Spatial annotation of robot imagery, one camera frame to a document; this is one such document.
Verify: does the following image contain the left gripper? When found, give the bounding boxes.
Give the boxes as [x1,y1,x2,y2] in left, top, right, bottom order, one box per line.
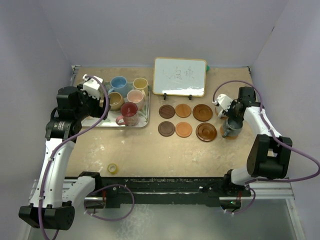
[74,84,110,121]

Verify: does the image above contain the grey stoneware cup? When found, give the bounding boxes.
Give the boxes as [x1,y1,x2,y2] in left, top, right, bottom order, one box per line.
[222,118,243,137]

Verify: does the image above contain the floral serving tray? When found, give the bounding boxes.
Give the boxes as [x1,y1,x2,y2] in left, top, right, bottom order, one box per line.
[81,86,150,128]

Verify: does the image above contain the tan stoneware mug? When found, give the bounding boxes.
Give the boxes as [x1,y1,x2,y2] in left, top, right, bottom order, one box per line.
[108,92,125,112]

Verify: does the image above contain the ringed brown wood coaster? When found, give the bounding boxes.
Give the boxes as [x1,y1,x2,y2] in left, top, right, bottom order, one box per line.
[195,122,217,142]

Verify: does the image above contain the pink mug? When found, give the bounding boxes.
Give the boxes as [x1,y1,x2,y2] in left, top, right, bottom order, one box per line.
[126,89,147,110]

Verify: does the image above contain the light wood coaster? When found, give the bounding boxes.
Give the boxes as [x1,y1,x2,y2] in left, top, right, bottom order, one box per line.
[175,103,192,118]
[175,122,193,138]

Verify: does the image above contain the dark walnut coaster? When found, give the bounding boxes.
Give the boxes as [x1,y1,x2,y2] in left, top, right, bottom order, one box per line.
[158,104,176,119]
[158,121,176,137]

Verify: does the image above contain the white mug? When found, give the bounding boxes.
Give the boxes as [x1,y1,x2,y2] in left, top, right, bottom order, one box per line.
[214,105,228,120]

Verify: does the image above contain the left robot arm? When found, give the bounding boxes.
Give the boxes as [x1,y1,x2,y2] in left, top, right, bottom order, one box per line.
[18,83,109,231]

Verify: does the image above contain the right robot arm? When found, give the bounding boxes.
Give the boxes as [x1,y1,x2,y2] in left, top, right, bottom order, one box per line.
[220,86,293,196]

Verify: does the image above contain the light blue mug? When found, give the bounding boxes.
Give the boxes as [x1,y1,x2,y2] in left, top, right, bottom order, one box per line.
[108,76,130,98]

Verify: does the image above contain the red floral mug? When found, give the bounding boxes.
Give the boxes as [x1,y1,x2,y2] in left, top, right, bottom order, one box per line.
[115,102,140,127]

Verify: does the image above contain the pale yellow mug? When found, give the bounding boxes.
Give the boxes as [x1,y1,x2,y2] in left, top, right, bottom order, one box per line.
[133,77,149,95]

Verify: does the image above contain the yellow tape roll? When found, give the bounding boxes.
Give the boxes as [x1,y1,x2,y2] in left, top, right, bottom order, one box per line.
[107,163,118,175]

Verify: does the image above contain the yellow-framed whiteboard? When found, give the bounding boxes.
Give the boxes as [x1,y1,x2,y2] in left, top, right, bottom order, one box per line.
[152,57,207,97]

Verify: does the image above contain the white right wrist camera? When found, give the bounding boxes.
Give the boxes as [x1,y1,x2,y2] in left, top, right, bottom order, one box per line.
[212,94,233,112]

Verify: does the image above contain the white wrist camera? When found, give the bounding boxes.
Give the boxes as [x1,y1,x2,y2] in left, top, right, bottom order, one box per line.
[212,94,233,112]
[82,74,104,100]

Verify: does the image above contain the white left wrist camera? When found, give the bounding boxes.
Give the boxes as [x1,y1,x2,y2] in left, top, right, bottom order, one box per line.
[82,74,104,100]

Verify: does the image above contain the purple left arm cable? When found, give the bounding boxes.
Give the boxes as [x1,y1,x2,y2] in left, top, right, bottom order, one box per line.
[37,74,135,240]

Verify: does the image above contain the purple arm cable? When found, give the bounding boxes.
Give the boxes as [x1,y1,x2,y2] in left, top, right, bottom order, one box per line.
[212,79,320,218]
[37,74,135,240]

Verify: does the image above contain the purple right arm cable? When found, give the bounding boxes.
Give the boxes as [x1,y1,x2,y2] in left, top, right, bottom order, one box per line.
[212,79,320,218]

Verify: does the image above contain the aluminium frame rail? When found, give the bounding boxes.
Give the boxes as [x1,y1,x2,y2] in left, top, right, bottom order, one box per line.
[28,178,296,201]

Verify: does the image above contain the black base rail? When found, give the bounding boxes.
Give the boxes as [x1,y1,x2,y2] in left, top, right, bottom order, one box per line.
[86,176,251,209]

